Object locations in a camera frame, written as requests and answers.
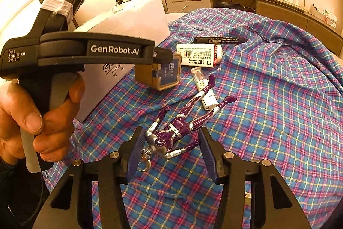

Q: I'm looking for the purple silver action figure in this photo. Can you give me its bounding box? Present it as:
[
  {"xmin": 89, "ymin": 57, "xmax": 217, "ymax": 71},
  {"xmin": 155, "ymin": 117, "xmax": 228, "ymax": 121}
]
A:
[{"xmin": 138, "ymin": 74, "xmax": 238, "ymax": 172}]

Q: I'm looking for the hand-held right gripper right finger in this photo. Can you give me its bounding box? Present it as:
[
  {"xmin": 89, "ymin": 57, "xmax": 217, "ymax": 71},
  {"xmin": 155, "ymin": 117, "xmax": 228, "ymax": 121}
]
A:
[{"xmin": 198, "ymin": 127, "xmax": 314, "ymax": 229}]

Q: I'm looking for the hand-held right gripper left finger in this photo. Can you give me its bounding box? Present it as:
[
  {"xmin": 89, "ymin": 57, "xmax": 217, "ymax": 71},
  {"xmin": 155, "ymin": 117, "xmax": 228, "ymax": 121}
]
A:
[{"xmin": 32, "ymin": 126, "xmax": 146, "ymax": 229}]

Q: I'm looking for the white cardboard box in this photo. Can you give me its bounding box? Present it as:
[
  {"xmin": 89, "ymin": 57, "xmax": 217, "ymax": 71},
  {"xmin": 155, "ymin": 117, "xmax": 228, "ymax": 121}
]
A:
[{"xmin": 74, "ymin": 0, "xmax": 170, "ymax": 123}]

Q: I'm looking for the blue pink plaid cloth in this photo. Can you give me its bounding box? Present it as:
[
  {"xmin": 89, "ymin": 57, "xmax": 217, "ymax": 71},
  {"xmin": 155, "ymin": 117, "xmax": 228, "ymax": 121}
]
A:
[{"xmin": 43, "ymin": 8, "xmax": 343, "ymax": 229}]

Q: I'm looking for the white box with red label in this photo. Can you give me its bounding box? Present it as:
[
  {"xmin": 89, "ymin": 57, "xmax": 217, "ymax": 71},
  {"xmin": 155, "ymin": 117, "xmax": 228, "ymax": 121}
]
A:
[{"xmin": 323, "ymin": 8, "xmax": 338, "ymax": 28}]

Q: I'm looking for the small white plastic device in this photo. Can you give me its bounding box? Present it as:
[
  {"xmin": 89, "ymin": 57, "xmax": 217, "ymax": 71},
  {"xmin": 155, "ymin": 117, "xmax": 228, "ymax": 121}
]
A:
[{"xmin": 202, "ymin": 94, "xmax": 218, "ymax": 111}]

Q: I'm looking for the person's left hand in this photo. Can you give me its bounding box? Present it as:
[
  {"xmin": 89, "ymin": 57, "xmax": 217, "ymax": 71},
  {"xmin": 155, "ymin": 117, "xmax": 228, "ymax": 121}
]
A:
[{"xmin": 0, "ymin": 72, "xmax": 86, "ymax": 173}]

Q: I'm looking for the long wooden sideboard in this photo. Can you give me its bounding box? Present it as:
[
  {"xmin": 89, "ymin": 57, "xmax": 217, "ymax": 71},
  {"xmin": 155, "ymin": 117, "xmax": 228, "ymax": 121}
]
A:
[{"xmin": 161, "ymin": 0, "xmax": 343, "ymax": 55}]

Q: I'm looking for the brown box with blue face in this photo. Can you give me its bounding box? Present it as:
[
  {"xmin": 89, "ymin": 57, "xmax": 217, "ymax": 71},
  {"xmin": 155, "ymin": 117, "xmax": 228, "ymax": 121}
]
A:
[{"xmin": 135, "ymin": 54, "xmax": 182, "ymax": 92}]

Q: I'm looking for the small white spray bottle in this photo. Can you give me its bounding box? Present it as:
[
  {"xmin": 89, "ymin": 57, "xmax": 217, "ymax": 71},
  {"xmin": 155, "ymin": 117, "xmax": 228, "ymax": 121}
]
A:
[{"xmin": 191, "ymin": 68, "xmax": 209, "ymax": 90}]

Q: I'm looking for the white staples box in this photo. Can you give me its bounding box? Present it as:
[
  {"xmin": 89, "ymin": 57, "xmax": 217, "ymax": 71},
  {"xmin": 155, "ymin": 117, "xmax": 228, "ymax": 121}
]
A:
[{"xmin": 175, "ymin": 42, "xmax": 218, "ymax": 68}]

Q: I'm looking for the black marker pen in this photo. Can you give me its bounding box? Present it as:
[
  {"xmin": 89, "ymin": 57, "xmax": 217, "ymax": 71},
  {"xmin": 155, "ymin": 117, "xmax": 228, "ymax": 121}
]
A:
[{"xmin": 193, "ymin": 36, "xmax": 247, "ymax": 44}]

